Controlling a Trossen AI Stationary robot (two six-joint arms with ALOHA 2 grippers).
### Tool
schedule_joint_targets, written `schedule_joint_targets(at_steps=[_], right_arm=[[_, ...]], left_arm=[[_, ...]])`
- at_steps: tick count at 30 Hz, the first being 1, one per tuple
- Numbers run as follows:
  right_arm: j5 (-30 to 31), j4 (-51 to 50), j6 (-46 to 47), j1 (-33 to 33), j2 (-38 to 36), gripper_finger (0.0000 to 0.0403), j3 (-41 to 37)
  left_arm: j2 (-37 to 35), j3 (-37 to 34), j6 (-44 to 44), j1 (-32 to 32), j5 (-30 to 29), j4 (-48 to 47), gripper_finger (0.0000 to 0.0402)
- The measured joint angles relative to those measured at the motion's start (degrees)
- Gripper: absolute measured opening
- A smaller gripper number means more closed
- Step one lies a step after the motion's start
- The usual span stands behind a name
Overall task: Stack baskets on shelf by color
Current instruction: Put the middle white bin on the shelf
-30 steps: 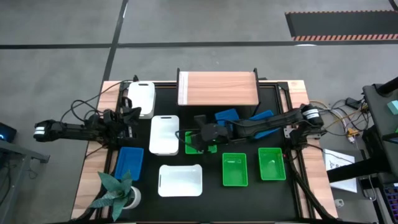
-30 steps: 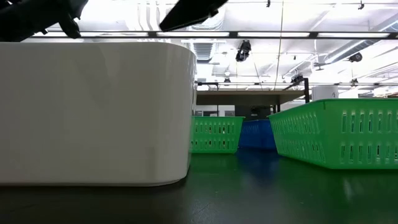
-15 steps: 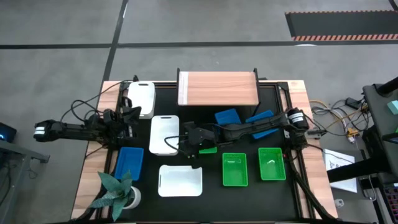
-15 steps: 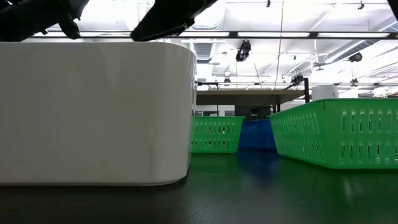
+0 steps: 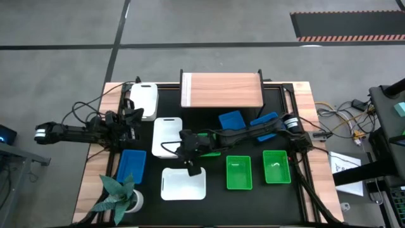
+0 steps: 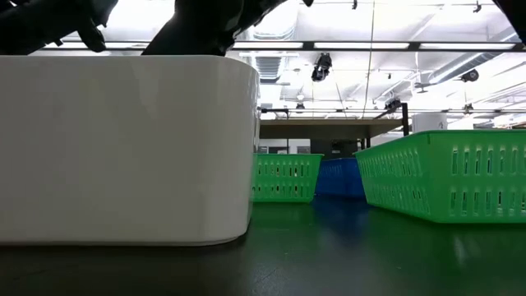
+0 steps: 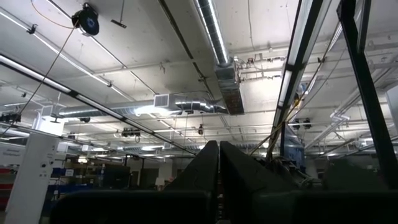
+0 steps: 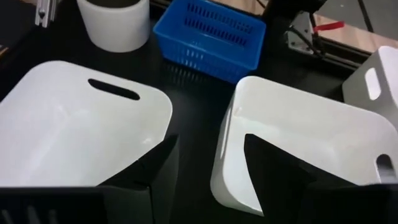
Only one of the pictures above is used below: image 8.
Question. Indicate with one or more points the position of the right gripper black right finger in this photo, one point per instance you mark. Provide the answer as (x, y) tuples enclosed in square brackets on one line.
[(280, 189)]

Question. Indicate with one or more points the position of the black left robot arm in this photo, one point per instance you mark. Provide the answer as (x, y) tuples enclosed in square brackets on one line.
[(276, 12)]

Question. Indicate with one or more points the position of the silver metal corner bracket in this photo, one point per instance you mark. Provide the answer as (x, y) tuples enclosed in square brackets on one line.
[(301, 39)]

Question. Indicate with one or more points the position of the silver aluminium extrusion post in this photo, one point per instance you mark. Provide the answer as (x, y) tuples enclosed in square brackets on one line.
[(43, 12)]

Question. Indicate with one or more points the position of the blue slotted plastic basket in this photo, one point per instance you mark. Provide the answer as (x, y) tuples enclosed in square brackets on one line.
[(192, 46)]

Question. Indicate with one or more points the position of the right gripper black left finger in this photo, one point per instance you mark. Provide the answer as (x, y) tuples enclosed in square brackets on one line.
[(149, 189)]

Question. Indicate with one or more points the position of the white round plant pot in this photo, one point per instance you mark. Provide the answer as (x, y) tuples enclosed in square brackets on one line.
[(115, 28)]

